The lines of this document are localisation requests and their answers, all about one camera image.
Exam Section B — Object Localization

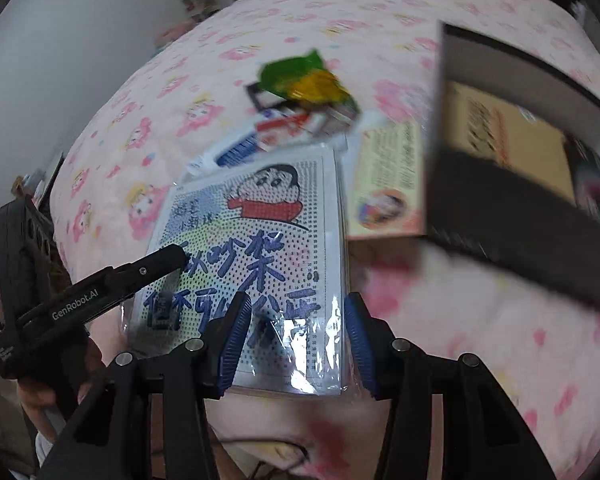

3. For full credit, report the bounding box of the green yellow snack packet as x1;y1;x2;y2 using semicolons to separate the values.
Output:
257;50;362;117

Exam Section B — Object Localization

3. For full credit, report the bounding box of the red white packet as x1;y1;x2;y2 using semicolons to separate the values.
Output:
252;109;332;152

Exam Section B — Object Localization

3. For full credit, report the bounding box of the person's left hand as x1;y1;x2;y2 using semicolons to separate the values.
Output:
19;340;104;438

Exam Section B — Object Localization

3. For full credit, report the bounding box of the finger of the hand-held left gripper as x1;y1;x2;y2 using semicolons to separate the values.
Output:
111;244;189;306

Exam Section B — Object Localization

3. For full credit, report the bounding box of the orange cartoon printed card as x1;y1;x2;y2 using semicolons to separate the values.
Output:
347;120;428;241

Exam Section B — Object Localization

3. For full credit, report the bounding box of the dark pink printed packet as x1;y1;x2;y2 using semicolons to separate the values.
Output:
562;134;600;233

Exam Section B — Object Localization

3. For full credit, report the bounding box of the dark framed card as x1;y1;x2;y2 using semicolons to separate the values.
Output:
245;82;282;112

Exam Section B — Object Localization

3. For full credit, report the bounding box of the white blue tube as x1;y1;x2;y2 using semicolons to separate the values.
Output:
185;130;272;176

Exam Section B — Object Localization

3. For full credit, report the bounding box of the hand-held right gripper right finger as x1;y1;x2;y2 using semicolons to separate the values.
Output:
344;291;556;480

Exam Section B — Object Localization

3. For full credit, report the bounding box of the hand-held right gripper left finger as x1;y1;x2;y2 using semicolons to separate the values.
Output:
40;290;253;480

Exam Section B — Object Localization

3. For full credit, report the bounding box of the cartoon printed sheet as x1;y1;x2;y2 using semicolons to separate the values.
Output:
127;142;351;398

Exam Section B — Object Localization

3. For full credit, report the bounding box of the black cardboard box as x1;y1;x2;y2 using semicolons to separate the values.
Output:
422;20;600;311

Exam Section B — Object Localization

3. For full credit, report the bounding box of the pink printed blanket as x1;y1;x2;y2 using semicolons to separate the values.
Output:
47;0;600;480

